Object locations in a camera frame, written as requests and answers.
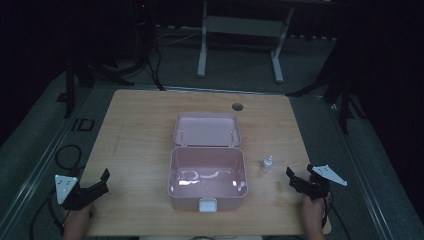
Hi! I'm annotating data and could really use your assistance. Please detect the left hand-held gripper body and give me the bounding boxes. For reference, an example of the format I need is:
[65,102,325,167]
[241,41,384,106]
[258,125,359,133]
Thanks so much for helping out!
[54,174,95,211]

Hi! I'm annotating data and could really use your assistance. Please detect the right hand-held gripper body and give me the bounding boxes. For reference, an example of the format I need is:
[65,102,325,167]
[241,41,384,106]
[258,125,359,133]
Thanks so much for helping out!
[293,164,348,202]

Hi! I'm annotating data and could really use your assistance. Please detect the person's left hand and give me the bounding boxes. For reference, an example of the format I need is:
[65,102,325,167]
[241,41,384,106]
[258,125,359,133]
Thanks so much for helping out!
[62,203,96,240]

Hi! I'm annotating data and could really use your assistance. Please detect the person's right hand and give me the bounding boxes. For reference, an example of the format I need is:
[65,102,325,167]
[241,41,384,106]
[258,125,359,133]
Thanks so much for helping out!
[301,192,332,240]

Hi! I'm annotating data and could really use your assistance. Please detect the small white dropper bottle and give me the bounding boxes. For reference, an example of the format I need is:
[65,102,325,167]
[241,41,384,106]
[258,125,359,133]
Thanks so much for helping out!
[260,154,275,173]

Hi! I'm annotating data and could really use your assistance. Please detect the black metal stand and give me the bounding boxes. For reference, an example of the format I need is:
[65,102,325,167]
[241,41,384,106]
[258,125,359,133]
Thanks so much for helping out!
[285,43,368,136]
[55,39,136,120]

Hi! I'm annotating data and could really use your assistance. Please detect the pink plastic box with lid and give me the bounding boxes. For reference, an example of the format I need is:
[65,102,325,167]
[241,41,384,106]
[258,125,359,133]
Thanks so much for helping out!
[167,111,250,214]

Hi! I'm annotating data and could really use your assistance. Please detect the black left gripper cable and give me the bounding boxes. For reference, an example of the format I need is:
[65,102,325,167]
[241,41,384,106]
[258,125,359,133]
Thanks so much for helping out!
[29,188,68,240]

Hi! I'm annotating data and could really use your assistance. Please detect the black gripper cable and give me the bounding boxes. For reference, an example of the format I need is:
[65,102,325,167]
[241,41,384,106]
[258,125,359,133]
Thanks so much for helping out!
[29,188,68,240]
[321,191,352,240]

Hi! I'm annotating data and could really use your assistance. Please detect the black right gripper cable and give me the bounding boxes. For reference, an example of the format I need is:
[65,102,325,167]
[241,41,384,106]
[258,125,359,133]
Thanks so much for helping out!
[321,191,352,240]

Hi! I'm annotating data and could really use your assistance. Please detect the black looped floor cable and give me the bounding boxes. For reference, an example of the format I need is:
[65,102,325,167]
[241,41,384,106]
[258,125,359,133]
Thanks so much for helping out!
[54,143,83,172]

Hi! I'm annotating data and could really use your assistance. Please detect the white metal desk frame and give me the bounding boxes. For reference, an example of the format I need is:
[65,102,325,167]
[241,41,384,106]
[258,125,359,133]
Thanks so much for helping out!
[196,0,296,84]

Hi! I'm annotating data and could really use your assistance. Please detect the white floor cable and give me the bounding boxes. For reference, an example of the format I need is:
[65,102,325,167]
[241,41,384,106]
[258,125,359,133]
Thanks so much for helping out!
[154,27,203,46]

